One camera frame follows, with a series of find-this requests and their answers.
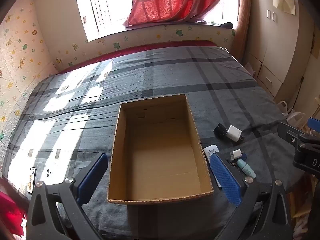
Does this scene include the red curtain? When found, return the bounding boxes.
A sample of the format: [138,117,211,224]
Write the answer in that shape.
[124,0,232,27]

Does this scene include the white remote control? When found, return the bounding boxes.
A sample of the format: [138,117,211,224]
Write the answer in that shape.
[203,145,222,188]

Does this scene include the teal bottle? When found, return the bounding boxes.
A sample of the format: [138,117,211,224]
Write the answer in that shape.
[236,158,257,179]

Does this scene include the black charger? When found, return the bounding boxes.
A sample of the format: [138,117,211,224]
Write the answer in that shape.
[214,123,227,138]

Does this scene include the red cloth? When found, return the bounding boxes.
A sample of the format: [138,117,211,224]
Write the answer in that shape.
[0,177,28,240]

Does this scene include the cardboard box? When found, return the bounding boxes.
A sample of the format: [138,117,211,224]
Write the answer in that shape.
[107,94,214,204]

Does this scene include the large white charger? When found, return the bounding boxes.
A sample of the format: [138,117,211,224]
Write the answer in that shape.
[226,125,244,142]

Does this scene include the red mattress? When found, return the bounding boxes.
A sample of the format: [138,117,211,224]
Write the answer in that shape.
[57,40,218,74]

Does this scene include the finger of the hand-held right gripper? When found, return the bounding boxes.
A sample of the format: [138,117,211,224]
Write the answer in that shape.
[307,117,320,137]
[277,122,304,150]

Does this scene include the keychain with blue fob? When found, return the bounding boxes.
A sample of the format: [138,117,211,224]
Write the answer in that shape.
[226,154,248,167]

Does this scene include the grey plaid bed sheet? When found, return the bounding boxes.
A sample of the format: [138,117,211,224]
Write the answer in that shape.
[0,39,310,240]

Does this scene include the white plastic bag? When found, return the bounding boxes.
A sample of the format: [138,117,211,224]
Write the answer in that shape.
[277,101,307,130]

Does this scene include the beige wardrobe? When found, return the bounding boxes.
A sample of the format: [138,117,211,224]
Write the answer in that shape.
[246,0,320,103]

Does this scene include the window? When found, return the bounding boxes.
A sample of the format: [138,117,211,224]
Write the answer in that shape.
[72,0,238,42]

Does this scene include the phone with cartoon case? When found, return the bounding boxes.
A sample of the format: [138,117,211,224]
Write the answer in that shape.
[26,167,37,194]

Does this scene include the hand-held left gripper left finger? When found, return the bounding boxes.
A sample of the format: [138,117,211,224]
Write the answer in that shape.
[26,152,109,240]

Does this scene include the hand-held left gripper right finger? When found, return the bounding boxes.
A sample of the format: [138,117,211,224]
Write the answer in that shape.
[209,152,294,240]

